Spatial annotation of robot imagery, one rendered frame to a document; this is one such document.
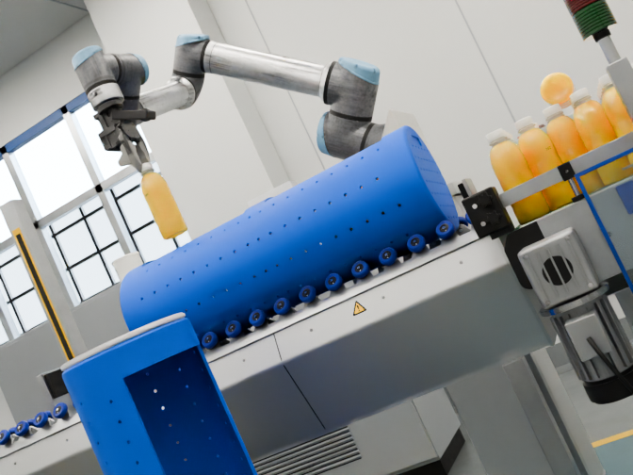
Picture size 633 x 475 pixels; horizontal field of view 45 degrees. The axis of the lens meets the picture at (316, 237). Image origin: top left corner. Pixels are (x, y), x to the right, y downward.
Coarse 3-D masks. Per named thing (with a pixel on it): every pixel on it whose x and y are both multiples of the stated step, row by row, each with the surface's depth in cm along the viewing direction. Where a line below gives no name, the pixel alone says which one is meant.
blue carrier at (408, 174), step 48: (384, 144) 181; (288, 192) 191; (336, 192) 182; (384, 192) 177; (432, 192) 177; (192, 240) 203; (240, 240) 191; (288, 240) 185; (336, 240) 182; (384, 240) 181; (432, 240) 185; (144, 288) 201; (192, 288) 195; (240, 288) 191; (288, 288) 190
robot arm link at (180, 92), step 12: (168, 84) 271; (180, 84) 268; (192, 84) 272; (132, 96) 222; (144, 96) 237; (156, 96) 244; (168, 96) 252; (180, 96) 262; (192, 96) 272; (132, 108) 223; (156, 108) 242; (168, 108) 253; (180, 108) 274; (132, 120) 224
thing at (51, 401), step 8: (40, 376) 224; (48, 376) 224; (56, 376) 226; (40, 384) 224; (48, 384) 224; (56, 384) 225; (64, 384) 228; (48, 392) 224; (56, 392) 224; (64, 392) 227; (48, 400) 224; (56, 400) 225; (64, 400) 228; (72, 408) 229
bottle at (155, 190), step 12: (144, 180) 206; (156, 180) 205; (144, 192) 206; (156, 192) 204; (168, 192) 206; (156, 204) 204; (168, 204) 205; (156, 216) 205; (168, 216) 204; (180, 216) 206; (168, 228) 204; (180, 228) 204
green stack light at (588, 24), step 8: (600, 0) 136; (584, 8) 137; (592, 8) 136; (600, 8) 136; (608, 8) 137; (576, 16) 138; (584, 16) 137; (592, 16) 136; (600, 16) 136; (608, 16) 136; (576, 24) 139; (584, 24) 137; (592, 24) 136; (600, 24) 136; (608, 24) 136; (616, 24) 138; (584, 32) 138; (592, 32) 137; (584, 40) 139
